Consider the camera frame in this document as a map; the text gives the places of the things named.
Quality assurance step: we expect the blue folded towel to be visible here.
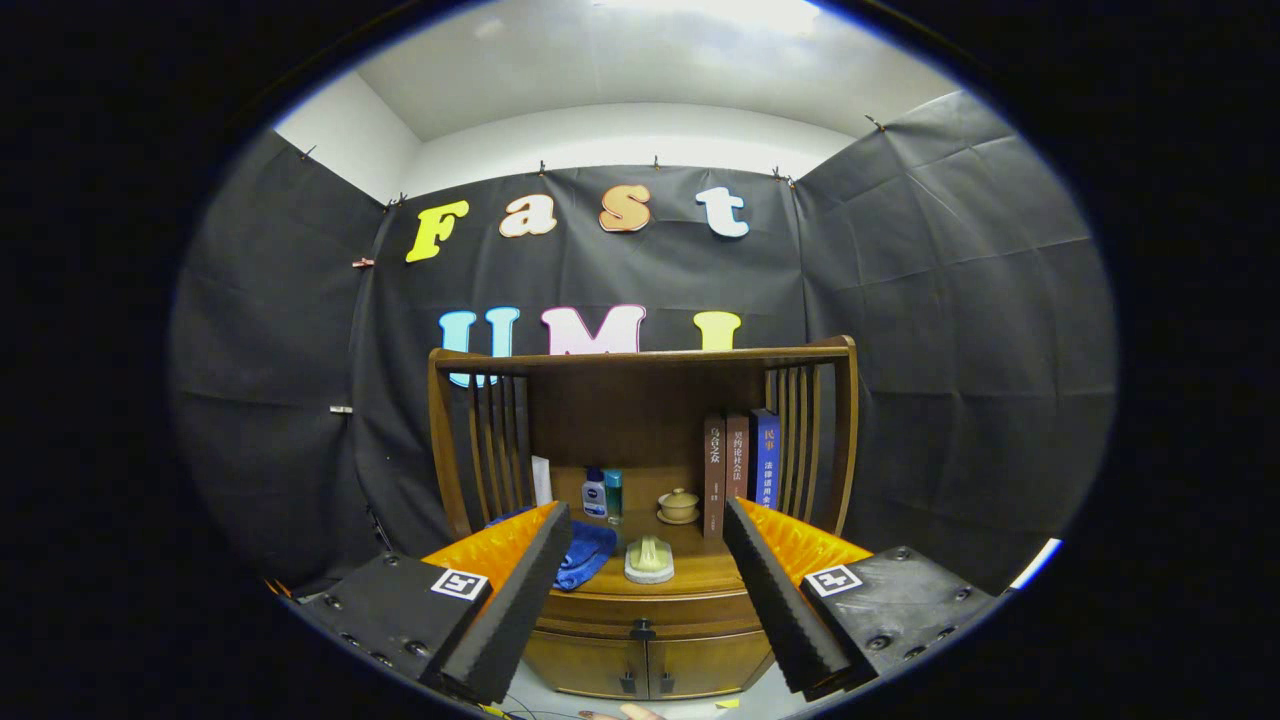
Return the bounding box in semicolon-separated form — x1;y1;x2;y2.
485;508;619;592

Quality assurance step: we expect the wooden drawer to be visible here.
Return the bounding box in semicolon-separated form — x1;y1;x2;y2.
538;590;766;641

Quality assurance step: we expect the wooden cabinet door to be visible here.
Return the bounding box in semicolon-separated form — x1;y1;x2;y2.
522;630;651;699
645;628;776;699

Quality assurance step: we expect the blue book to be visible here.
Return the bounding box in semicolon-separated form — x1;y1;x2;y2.
748;408;782;511

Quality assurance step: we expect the wooden cabinet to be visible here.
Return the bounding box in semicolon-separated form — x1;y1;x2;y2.
428;335;859;701

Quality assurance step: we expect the white slotted panel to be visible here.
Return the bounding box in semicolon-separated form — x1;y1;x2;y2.
1005;537;1064;593

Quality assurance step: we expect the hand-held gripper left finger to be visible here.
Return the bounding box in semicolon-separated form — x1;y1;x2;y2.
296;501;574;706

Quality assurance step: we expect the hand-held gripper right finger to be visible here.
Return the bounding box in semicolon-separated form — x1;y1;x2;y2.
721;496;1001;703

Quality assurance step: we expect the reddish brown book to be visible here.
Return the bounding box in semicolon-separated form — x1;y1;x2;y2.
724;412;751;501

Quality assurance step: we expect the dark brown book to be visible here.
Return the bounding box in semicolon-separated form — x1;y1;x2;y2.
703;417;728;541

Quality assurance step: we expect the black backdrop cloth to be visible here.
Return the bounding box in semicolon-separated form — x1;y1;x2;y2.
170;90;1116;596

